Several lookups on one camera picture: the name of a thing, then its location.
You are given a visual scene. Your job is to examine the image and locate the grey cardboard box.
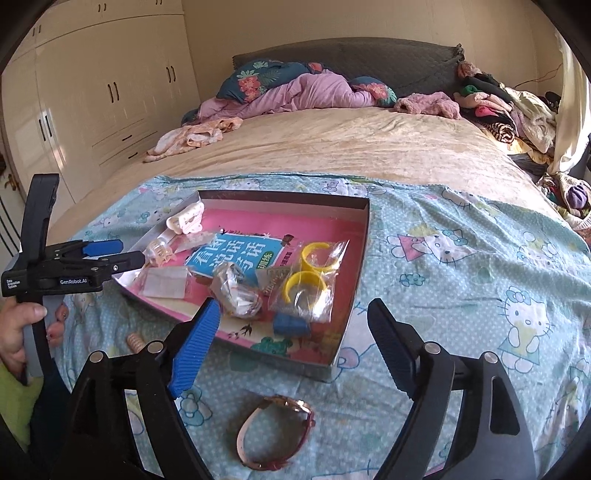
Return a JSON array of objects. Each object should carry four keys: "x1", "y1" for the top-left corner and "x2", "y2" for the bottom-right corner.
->
[{"x1": 112, "y1": 190, "x2": 371, "y2": 384}]

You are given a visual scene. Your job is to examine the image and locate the small clear hair clip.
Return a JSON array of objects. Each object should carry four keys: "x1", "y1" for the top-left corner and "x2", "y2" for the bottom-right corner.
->
[{"x1": 145, "y1": 237, "x2": 175, "y2": 267}]

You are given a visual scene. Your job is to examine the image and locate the pink quilt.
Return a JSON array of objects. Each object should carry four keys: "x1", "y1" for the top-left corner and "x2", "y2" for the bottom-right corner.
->
[{"x1": 182, "y1": 69, "x2": 379, "y2": 125}]

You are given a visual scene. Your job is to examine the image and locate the pink book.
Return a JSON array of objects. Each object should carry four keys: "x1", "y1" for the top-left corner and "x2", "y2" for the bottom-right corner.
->
[{"x1": 127, "y1": 208, "x2": 365, "y2": 365}]

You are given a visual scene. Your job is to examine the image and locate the bag of yellow rings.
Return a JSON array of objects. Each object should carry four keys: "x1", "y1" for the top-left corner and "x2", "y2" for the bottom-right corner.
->
[{"x1": 268, "y1": 240, "x2": 352, "y2": 324}]

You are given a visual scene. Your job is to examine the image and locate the small blue block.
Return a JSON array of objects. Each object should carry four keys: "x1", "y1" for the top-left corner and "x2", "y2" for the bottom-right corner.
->
[{"x1": 272, "y1": 313, "x2": 311, "y2": 339}]

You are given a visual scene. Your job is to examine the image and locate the white hair clip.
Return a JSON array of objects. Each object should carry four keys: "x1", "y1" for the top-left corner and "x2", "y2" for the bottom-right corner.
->
[{"x1": 165, "y1": 202, "x2": 205, "y2": 236}]

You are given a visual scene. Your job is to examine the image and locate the beige bedspread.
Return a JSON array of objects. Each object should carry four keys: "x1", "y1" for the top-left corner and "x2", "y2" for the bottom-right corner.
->
[{"x1": 46, "y1": 104, "x2": 555, "y2": 232}]

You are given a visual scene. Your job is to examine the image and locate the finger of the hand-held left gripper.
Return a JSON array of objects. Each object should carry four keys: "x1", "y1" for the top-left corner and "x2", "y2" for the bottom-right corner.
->
[
  {"x1": 51, "y1": 239, "x2": 124, "y2": 260},
  {"x1": 90, "y1": 250, "x2": 145, "y2": 283}
]

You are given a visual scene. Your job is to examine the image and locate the cream curtain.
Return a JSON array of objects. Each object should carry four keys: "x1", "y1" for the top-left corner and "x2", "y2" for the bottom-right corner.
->
[{"x1": 551, "y1": 34, "x2": 591, "y2": 176}]

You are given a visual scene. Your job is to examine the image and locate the person's dark trousers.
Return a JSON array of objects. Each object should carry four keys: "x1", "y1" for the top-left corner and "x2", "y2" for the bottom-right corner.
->
[{"x1": 28, "y1": 369, "x2": 77, "y2": 462}]

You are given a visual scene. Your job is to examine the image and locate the small clear plastic bag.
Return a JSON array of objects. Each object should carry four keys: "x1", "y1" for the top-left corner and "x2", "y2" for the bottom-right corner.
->
[{"x1": 173, "y1": 229, "x2": 222, "y2": 254}]

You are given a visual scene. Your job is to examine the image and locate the person's left hand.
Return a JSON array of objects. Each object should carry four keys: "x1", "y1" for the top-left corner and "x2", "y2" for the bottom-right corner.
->
[{"x1": 0, "y1": 302, "x2": 65, "y2": 365}]

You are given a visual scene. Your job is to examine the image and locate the dark floral pillow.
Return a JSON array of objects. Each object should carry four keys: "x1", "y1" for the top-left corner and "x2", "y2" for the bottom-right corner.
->
[
  {"x1": 216, "y1": 59, "x2": 324, "y2": 103},
  {"x1": 348, "y1": 76, "x2": 398, "y2": 108}
]

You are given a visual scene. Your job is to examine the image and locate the person's green garment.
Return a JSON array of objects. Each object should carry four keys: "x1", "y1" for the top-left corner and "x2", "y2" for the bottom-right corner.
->
[{"x1": 0, "y1": 364, "x2": 44, "y2": 444}]

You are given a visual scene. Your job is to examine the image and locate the clear jewelry bag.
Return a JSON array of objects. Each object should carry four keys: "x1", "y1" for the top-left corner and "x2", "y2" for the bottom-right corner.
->
[{"x1": 210, "y1": 265, "x2": 264, "y2": 319}]

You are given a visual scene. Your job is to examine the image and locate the blue cartoon cat blanket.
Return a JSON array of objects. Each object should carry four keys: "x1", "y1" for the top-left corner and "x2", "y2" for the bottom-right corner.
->
[{"x1": 60, "y1": 173, "x2": 591, "y2": 480}]

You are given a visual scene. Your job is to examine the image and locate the cream wardrobe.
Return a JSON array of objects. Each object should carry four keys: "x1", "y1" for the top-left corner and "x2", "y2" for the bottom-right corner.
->
[{"x1": 0, "y1": 0, "x2": 201, "y2": 217}]

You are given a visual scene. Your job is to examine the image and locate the peach patterned garment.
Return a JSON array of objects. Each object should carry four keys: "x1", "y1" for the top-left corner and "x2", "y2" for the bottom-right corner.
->
[{"x1": 143, "y1": 117, "x2": 244, "y2": 163}]

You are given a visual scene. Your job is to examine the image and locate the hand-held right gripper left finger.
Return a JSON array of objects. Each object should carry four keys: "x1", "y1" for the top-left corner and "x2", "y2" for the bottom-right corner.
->
[{"x1": 60, "y1": 298, "x2": 222, "y2": 480}]

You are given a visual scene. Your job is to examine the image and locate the pile of mixed clothes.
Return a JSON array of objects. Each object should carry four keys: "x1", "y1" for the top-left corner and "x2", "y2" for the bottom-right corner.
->
[{"x1": 455, "y1": 60, "x2": 591, "y2": 241}]

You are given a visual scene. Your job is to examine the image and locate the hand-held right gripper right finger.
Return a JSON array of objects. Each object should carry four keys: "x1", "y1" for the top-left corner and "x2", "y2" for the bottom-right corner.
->
[{"x1": 367, "y1": 298, "x2": 539, "y2": 480}]

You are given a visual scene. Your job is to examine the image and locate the pink fuzzy garment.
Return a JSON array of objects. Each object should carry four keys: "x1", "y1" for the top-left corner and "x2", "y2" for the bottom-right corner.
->
[{"x1": 393, "y1": 91, "x2": 461, "y2": 120}]

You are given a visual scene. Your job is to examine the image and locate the red strap wristwatch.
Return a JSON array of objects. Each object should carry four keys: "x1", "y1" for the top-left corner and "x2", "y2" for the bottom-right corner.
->
[{"x1": 236, "y1": 394, "x2": 317, "y2": 472}]

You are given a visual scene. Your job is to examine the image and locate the clear bag with white card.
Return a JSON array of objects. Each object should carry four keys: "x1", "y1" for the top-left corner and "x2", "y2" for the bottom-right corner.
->
[{"x1": 139, "y1": 268, "x2": 192, "y2": 298}]

